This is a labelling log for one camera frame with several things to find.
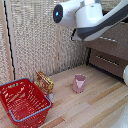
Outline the brown drawer cabinet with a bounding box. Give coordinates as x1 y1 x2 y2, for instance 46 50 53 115
81 21 128 83

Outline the pink cup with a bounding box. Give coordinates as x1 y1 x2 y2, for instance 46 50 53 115
72 74 87 94

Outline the orange yellow snack box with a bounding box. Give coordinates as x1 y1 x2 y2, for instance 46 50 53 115
34 71 55 98

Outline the woven beige blind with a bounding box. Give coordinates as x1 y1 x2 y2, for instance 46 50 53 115
0 0 98 84

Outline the red shopping basket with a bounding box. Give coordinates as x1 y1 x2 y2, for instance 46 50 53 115
0 77 54 128

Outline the long metal drawer handle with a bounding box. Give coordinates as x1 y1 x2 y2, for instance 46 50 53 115
95 54 120 67
99 35 118 43

